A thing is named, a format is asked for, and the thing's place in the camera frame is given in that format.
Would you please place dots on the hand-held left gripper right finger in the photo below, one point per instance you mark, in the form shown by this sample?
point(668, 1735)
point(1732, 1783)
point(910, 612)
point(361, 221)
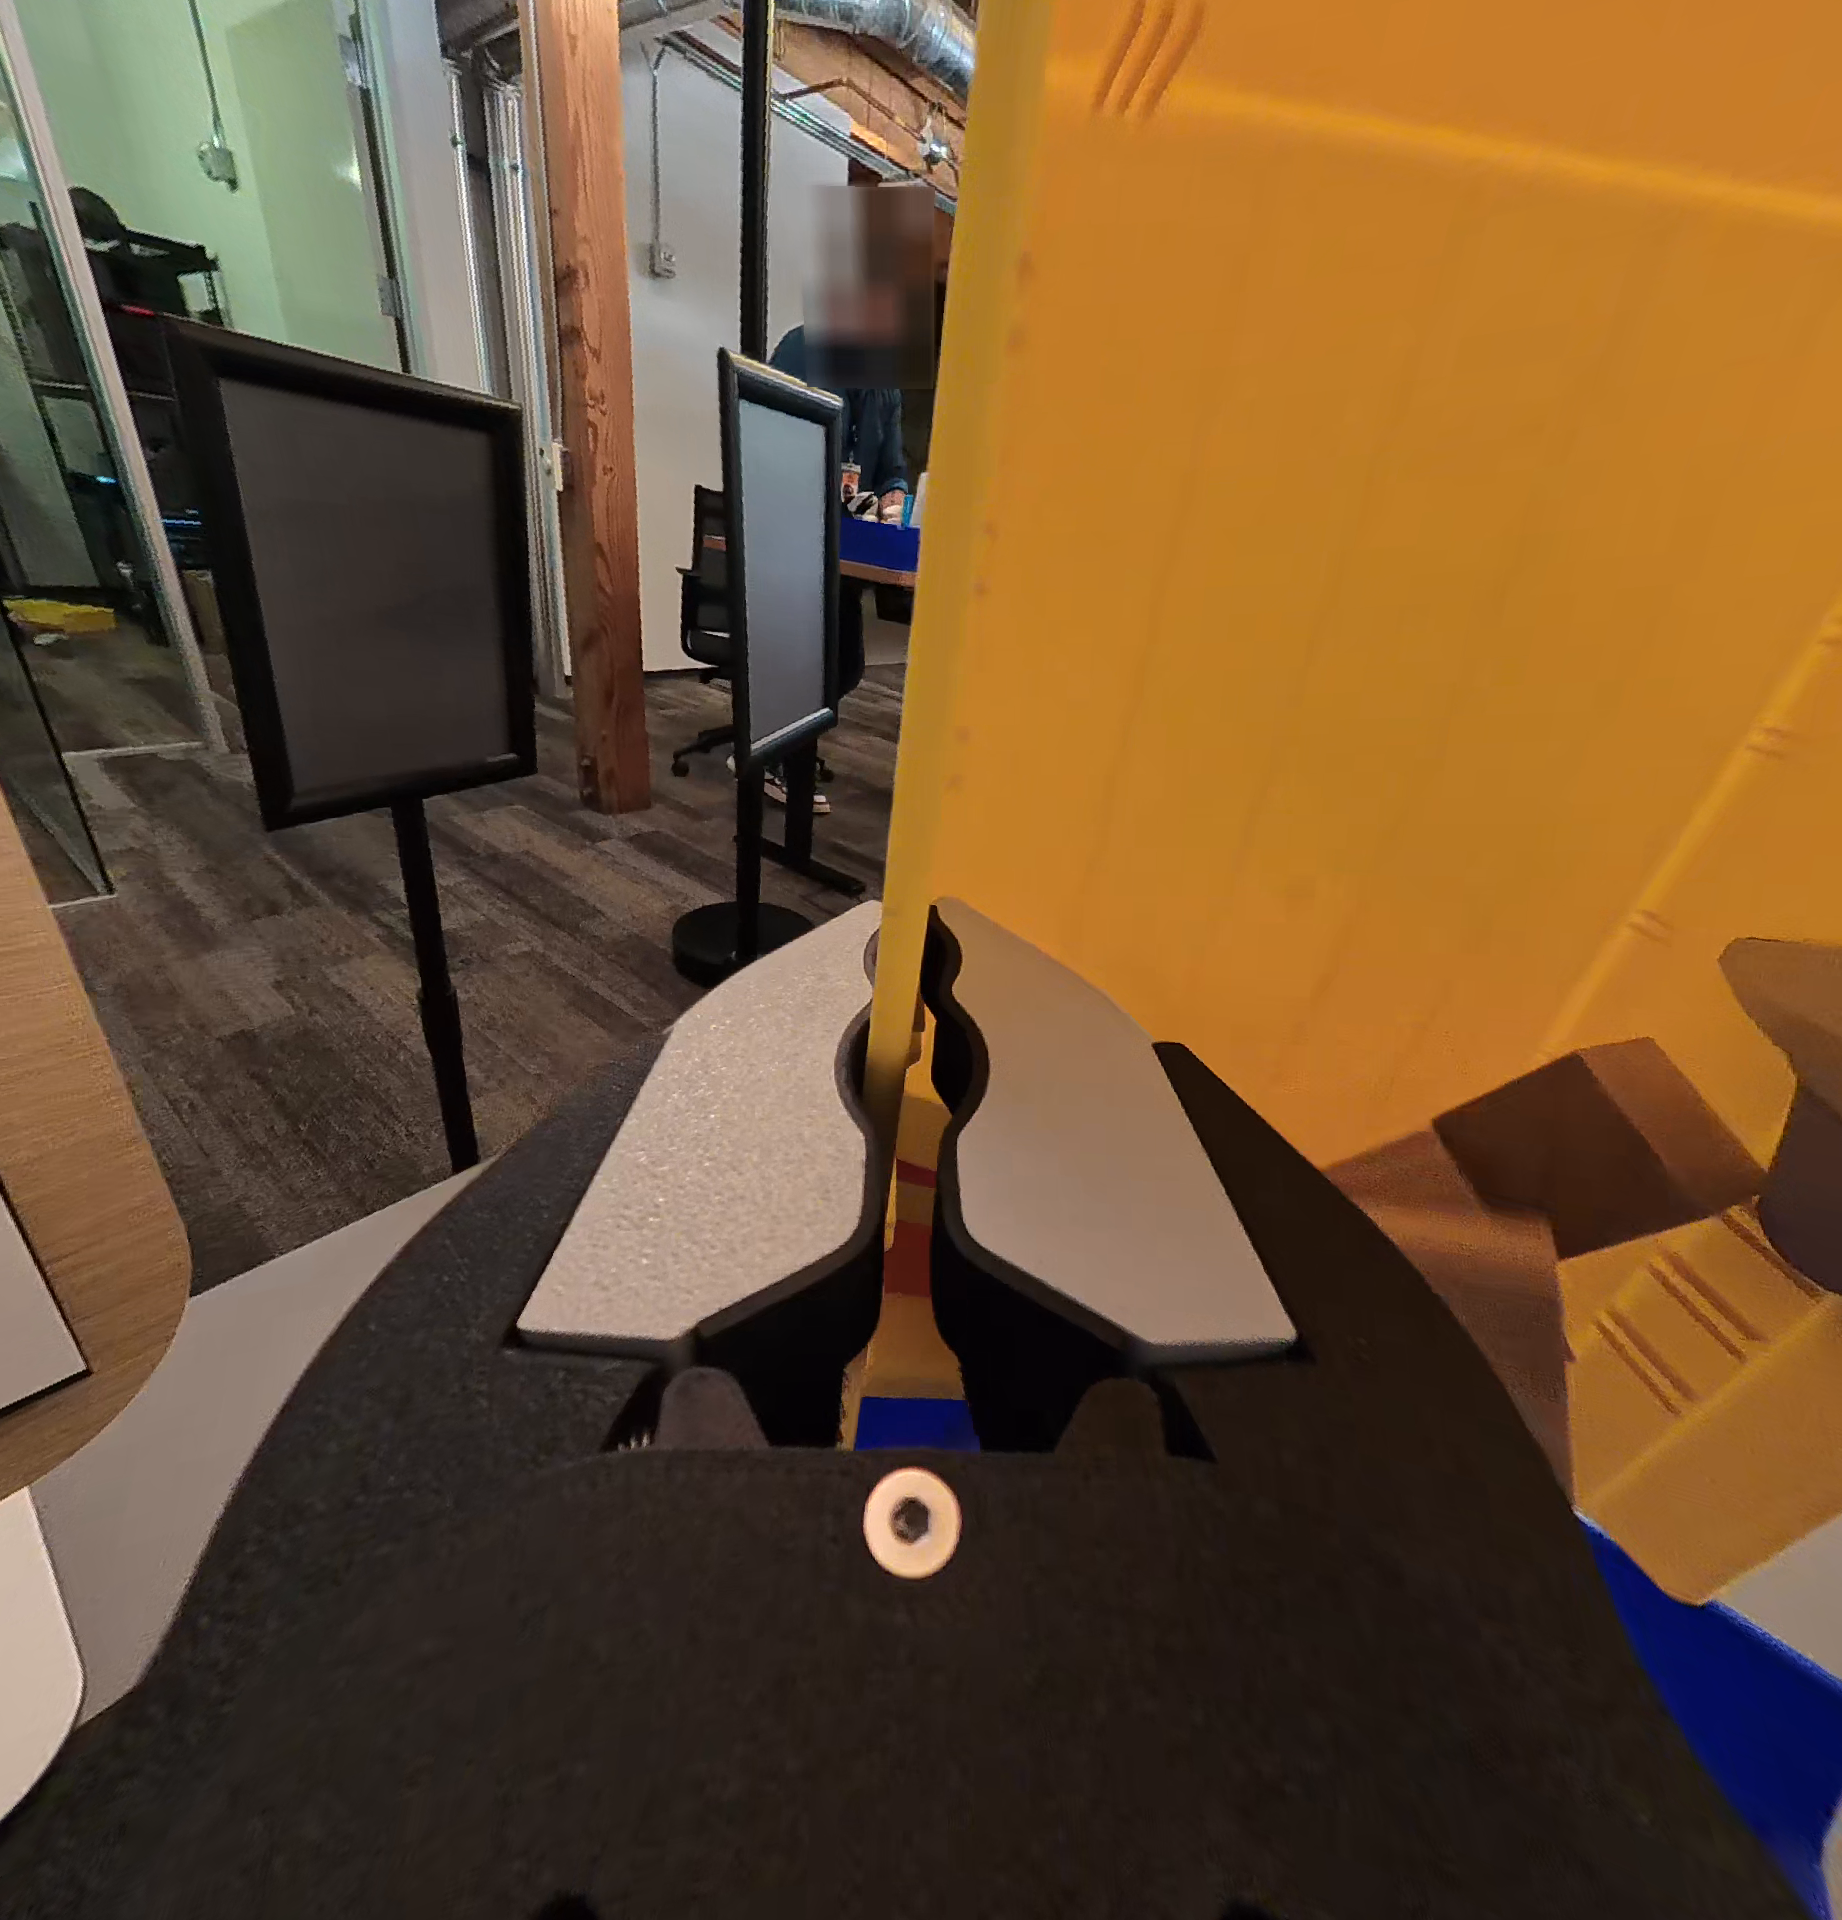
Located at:
point(1106, 1170)

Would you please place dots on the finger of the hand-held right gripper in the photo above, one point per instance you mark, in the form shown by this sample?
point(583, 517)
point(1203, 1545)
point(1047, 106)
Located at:
point(1826, 1080)

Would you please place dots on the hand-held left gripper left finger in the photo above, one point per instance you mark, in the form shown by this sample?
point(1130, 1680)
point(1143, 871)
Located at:
point(714, 1170)

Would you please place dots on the pile of wooden cubes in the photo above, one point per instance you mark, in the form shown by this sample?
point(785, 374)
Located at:
point(1594, 1142)

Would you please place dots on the blue plastic box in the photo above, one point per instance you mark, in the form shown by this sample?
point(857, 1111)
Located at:
point(1732, 1698)

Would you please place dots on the yellow plastic box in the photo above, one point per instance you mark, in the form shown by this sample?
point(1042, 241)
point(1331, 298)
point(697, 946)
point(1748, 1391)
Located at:
point(1390, 603)

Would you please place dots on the black office chair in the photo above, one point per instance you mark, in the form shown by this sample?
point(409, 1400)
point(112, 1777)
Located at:
point(710, 603)

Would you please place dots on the blue storage bin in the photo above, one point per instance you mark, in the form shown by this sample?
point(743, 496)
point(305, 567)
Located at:
point(881, 538)

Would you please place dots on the instruction sheet on stand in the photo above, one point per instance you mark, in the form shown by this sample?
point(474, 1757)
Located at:
point(69, 1050)

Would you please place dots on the printed instruction sheet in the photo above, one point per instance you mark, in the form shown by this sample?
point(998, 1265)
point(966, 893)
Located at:
point(9, 1287)

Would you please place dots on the yellow crate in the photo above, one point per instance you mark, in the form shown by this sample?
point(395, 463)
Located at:
point(61, 612)

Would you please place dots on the tall black pole stand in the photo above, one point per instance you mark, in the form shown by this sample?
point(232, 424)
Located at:
point(755, 154)

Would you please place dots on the black shelving rack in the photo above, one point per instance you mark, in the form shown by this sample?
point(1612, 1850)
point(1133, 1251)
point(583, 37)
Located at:
point(127, 298)

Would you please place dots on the wooden support post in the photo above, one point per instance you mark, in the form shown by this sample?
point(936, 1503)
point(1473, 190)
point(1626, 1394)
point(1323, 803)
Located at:
point(587, 453)

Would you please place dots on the silver spiral duct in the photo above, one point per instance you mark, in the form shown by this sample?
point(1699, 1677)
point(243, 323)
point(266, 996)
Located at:
point(891, 37)

